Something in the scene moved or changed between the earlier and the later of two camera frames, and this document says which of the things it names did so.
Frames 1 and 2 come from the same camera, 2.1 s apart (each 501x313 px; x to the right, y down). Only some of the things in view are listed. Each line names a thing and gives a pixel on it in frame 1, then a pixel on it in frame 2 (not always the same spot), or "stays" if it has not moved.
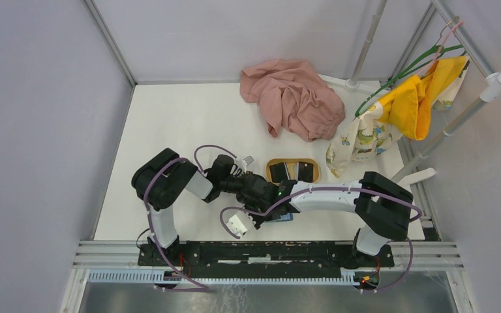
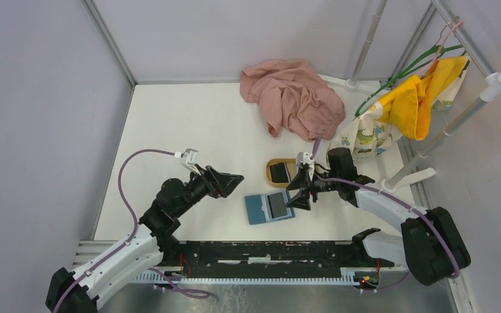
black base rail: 263,259 stays
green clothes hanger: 429,57 stays
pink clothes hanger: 461,23 stays
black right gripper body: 258,220 -> 308,175
